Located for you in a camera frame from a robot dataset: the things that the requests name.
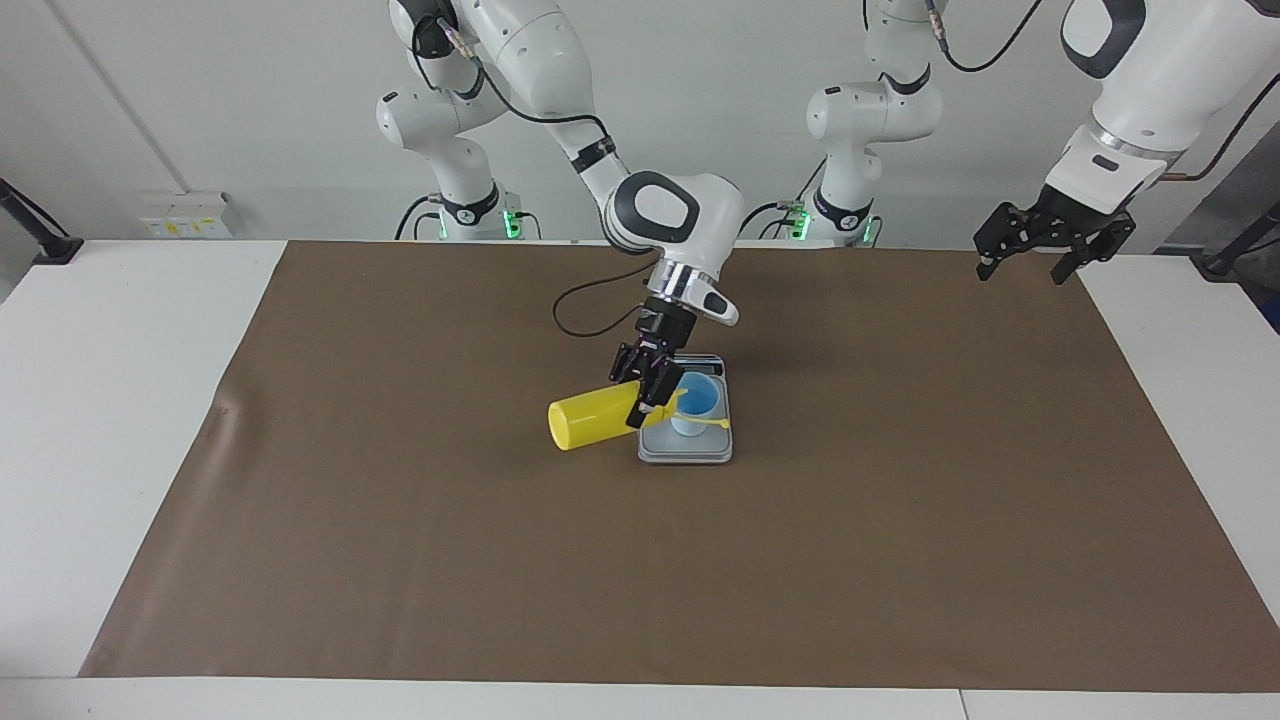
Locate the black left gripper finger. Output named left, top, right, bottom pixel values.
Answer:
left=1050, top=240, right=1126, bottom=286
left=975, top=205, right=1021, bottom=282

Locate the light blue plastic cup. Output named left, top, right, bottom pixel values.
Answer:
left=668, top=372, right=721, bottom=438

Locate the yellow squeeze bottle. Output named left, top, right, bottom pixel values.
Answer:
left=548, top=383, right=736, bottom=452

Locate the silver digital kitchen scale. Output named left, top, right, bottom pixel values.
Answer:
left=637, top=354, right=734, bottom=466

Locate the black clamp stand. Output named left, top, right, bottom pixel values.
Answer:
left=1190, top=200, right=1280, bottom=279
left=0, top=178, right=85, bottom=266

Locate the brown table mat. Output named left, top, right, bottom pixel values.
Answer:
left=78, top=240, right=1280, bottom=693

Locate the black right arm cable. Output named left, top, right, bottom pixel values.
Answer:
left=412, top=12, right=656, bottom=339

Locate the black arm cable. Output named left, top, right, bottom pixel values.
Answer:
left=925, top=0, right=1280, bottom=183
left=412, top=12, right=656, bottom=339

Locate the black base cable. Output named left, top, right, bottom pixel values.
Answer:
left=395, top=195, right=446, bottom=241
left=733, top=200, right=801, bottom=241

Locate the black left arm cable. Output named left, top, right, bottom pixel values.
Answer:
left=925, top=0, right=1280, bottom=183

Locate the white wall socket box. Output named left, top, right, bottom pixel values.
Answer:
left=138, top=191, right=234, bottom=240

